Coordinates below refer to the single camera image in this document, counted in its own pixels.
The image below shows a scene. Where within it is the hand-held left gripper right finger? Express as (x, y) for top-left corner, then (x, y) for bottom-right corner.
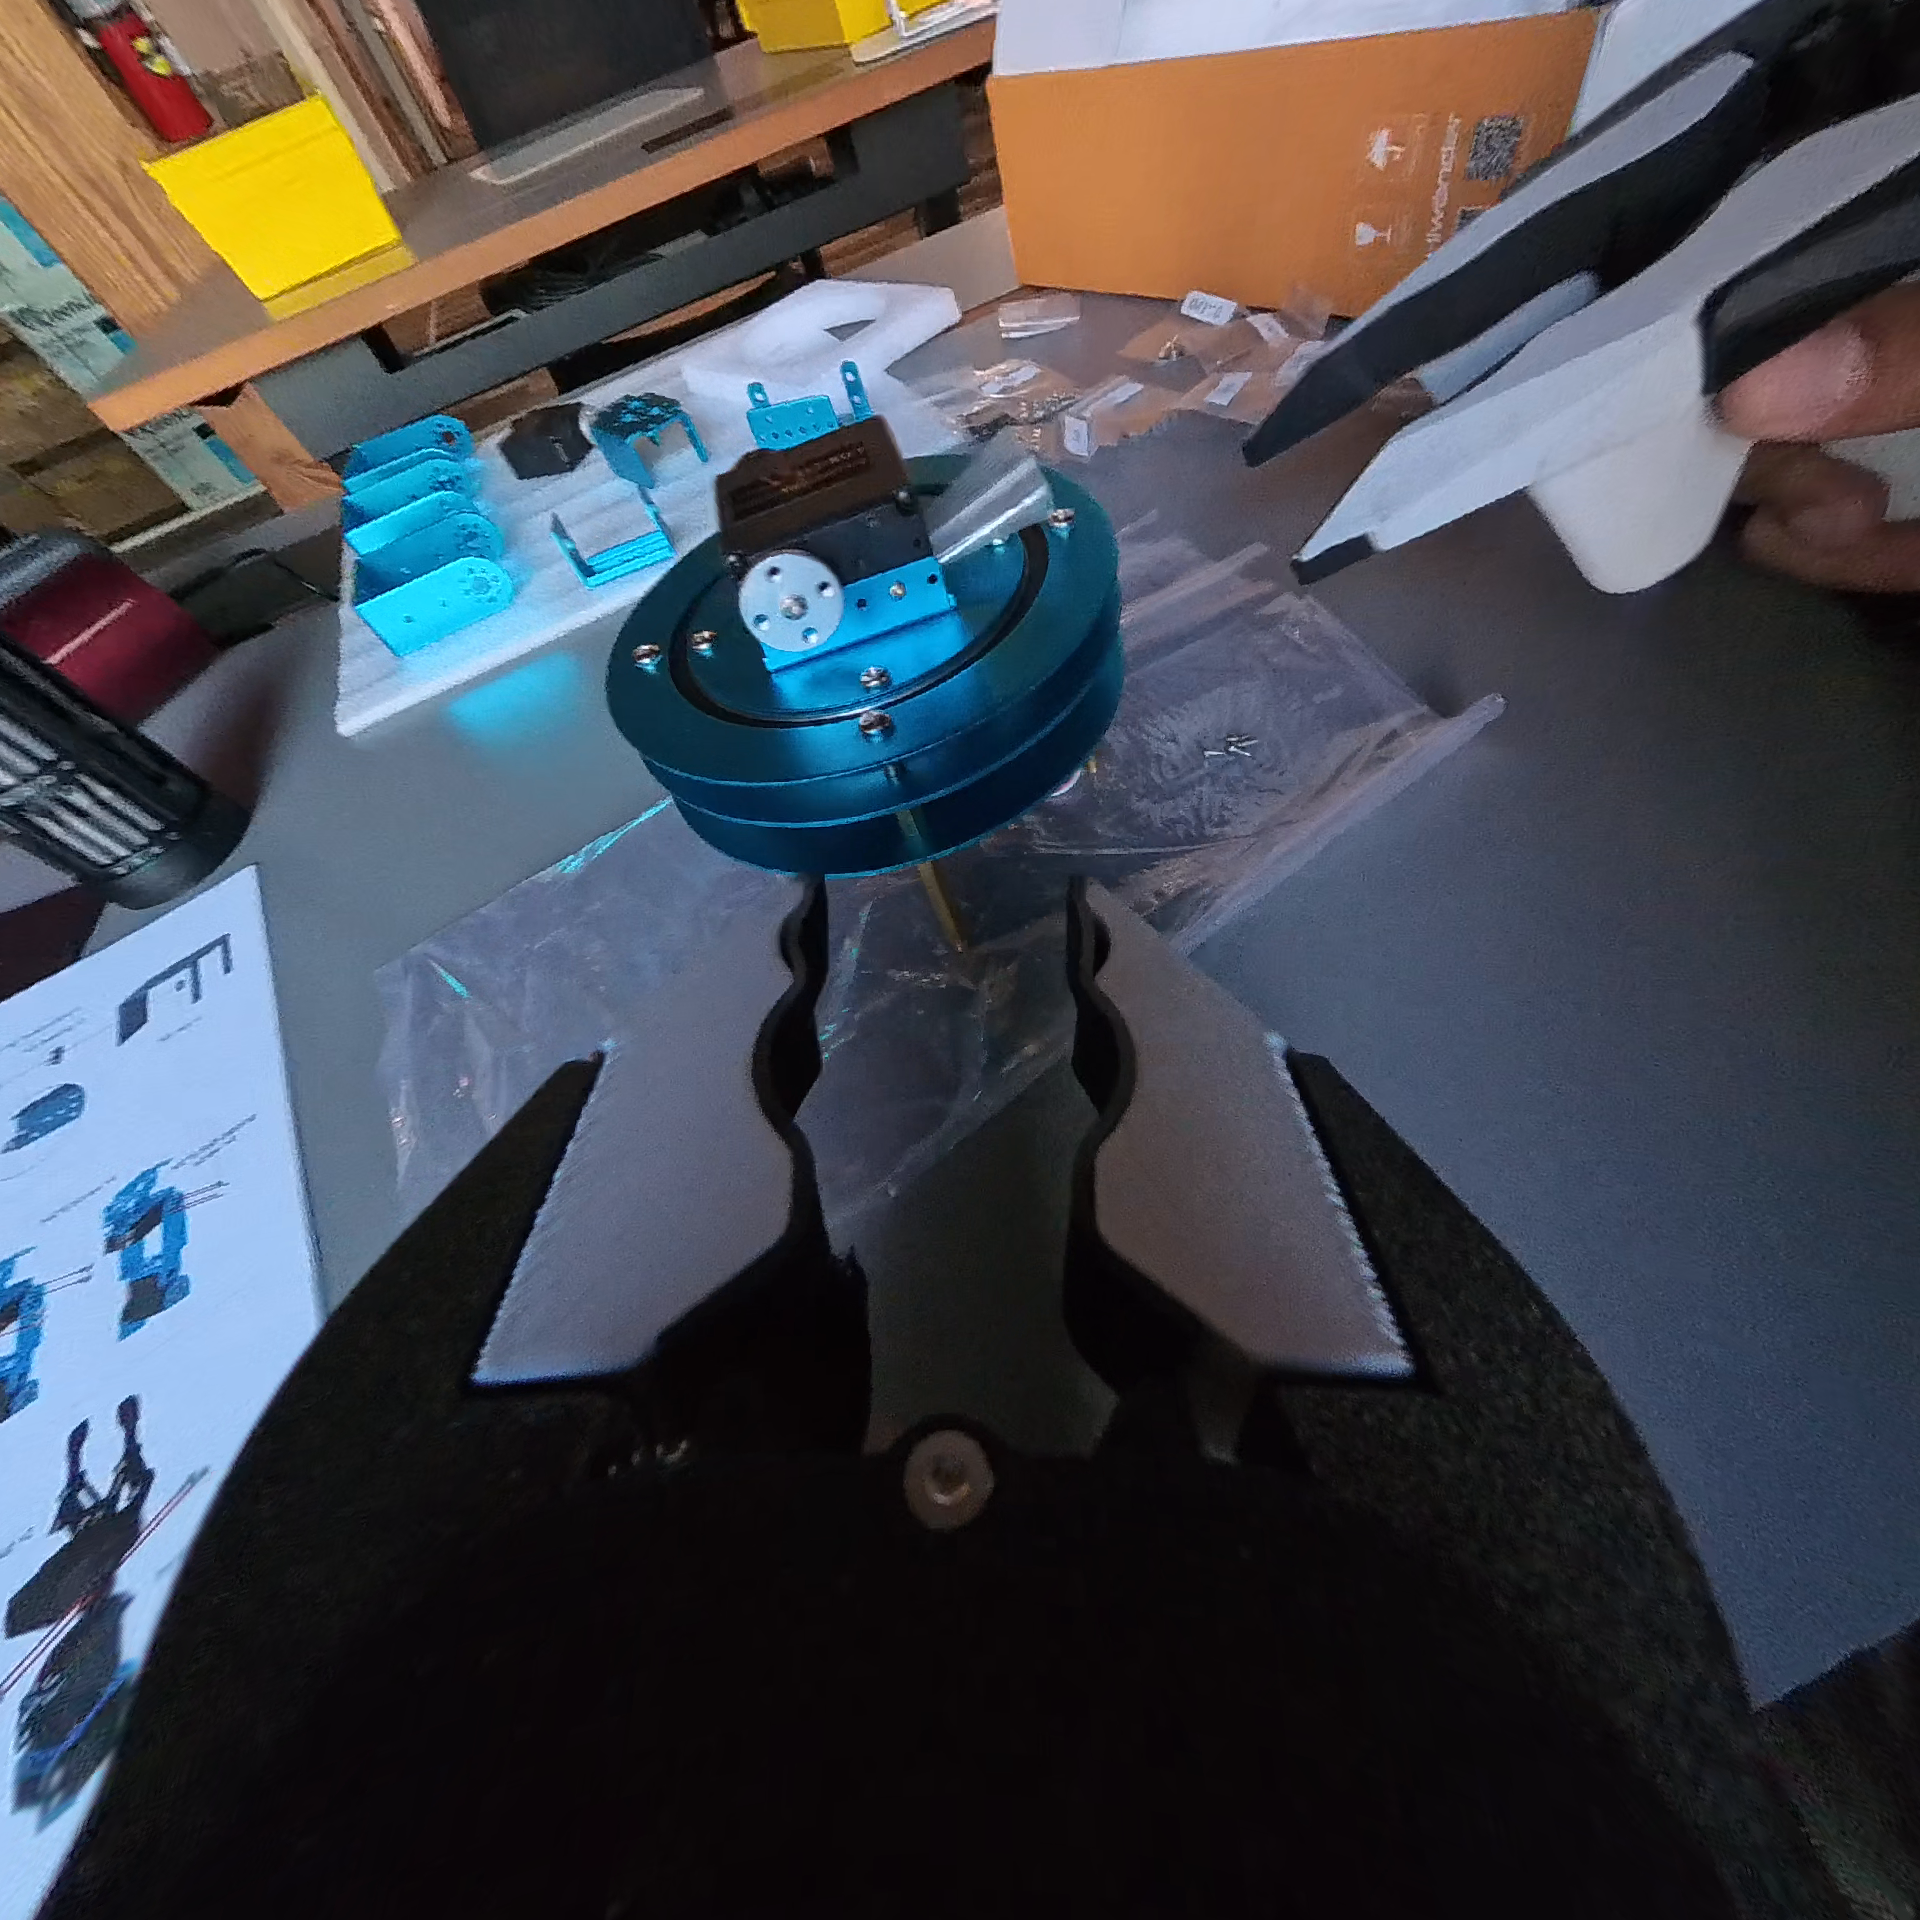
(1066, 878), (1420, 1461)

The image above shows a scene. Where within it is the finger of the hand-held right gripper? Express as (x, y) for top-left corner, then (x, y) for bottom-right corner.
(1288, 132), (1920, 593)
(1242, 0), (1863, 471)

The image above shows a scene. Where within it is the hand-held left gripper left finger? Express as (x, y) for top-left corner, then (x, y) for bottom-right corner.
(469, 878), (876, 1453)

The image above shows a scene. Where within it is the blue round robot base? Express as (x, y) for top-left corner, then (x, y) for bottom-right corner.
(603, 451), (1125, 947)

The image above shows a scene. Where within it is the black servo with printed label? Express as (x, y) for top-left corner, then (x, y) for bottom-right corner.
(711, 421), (946, 653)

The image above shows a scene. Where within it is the grey desk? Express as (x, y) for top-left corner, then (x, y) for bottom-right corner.
(0, 285), (1920, 1711)

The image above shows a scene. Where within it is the wood-topped desk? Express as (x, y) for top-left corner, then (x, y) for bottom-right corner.
(86, 16), (1004, 460)

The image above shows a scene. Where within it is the person's right hand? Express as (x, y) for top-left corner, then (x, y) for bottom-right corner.
(1709, 307), (1920, 597)

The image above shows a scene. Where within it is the pile of small screw bags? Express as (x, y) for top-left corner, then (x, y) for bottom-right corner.
(960, 280), (1344, 452)

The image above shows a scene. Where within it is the orange cardboard box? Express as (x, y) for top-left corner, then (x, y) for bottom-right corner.
(982, 0), (1653, 320)

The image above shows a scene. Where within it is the clear plastic bag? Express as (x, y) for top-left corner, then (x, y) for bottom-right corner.
(375, 510), (1507, 1455)

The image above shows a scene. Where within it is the printed instruction sheet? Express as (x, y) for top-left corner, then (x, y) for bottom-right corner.
(0, 861), (327, 1920)

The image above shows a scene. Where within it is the white foam sheet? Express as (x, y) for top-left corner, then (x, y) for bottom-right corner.
(334, 277), (963, 741)

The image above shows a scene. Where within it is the white metal stand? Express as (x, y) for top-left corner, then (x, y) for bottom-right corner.
(847, 0), (998, 63)

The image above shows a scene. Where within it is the black screwdriver bit holder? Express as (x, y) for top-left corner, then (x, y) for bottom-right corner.
(0, 631), (253, 911)

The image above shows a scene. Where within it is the black servo motor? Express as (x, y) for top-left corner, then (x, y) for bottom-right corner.
(499, 398), (606, 481)

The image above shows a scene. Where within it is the red cylindrical case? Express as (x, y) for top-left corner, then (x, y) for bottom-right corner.
(0, 527), (219, 723)

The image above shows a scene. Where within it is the black monitor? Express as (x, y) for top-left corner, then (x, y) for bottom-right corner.
(407, 0), (735, 160)

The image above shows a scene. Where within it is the shelf of labelled boxes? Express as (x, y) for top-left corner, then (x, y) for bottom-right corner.
(0, 193), (266, 544)

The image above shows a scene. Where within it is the red fire extinguisher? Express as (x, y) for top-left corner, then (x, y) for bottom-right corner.
(90, 0), (214, 145)

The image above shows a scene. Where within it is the large blue servo bracket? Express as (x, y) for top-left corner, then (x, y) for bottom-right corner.
(343, 503), (504, 579)
(348, 416), (479, 472)
(343, 454), (484, 518)
(354, 545), (515, 662)

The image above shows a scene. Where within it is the blue folded sheet bracket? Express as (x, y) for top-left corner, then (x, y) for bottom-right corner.
(548, 497), (680, 591)

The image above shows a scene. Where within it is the teal perforated bracket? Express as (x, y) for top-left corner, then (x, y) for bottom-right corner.
(590, 391), (711, 485)

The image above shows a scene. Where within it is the blue eared U bracket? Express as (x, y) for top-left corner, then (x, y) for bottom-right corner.
(743, 359), (876, 448)

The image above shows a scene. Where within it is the white foam ring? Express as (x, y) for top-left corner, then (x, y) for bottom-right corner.
(680, 277), (963, 422)

